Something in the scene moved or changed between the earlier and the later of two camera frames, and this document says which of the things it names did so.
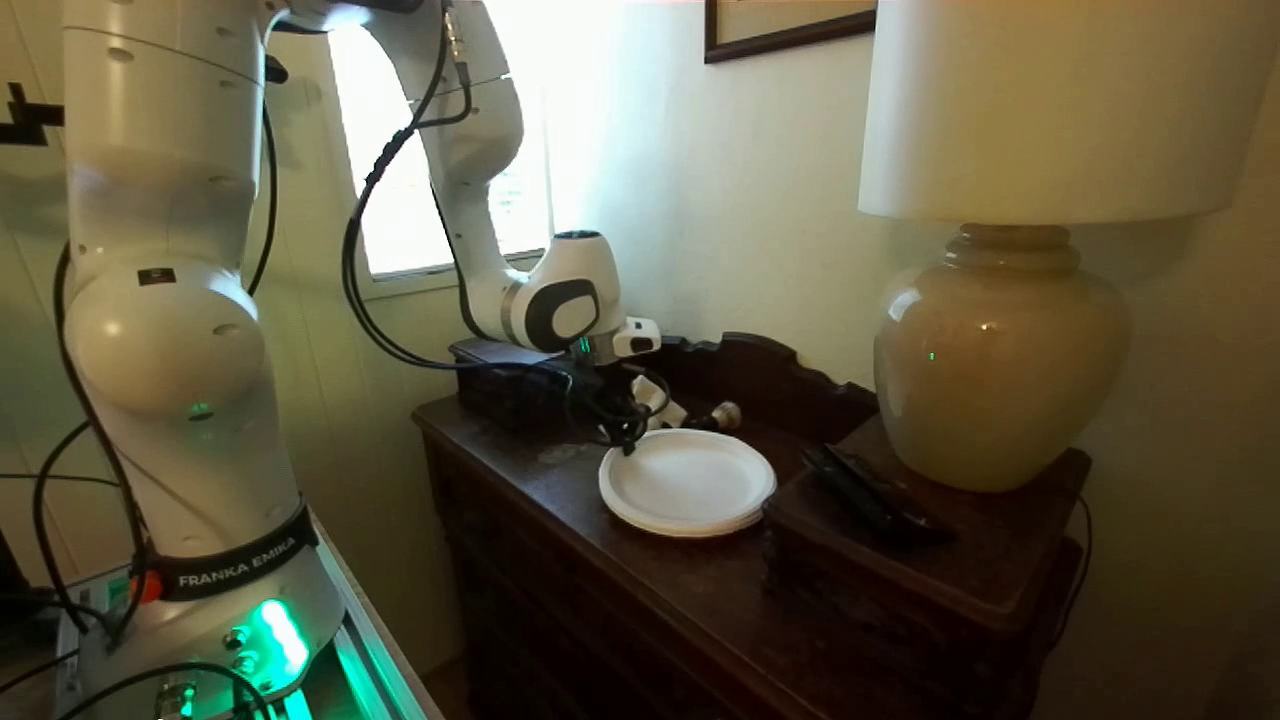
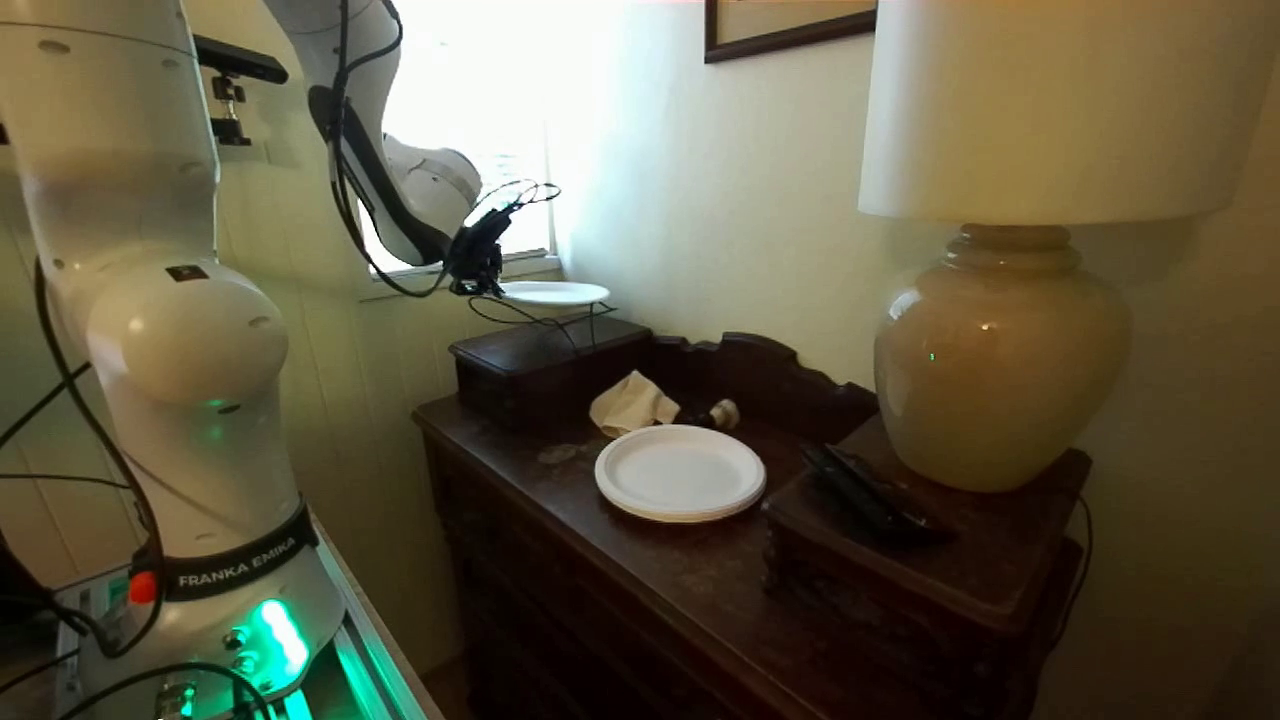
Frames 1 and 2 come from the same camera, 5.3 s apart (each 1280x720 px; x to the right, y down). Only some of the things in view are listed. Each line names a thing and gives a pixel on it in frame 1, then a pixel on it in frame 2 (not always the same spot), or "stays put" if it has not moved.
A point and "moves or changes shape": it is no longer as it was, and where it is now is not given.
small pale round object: x=727 y=412 stays put
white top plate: x=685 y=482 moves or changes shape
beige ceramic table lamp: x=1016 y=125 stays put
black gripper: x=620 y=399 -> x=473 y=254
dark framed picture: x=740 y=29 stays put
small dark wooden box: x=512 y=389 stays put
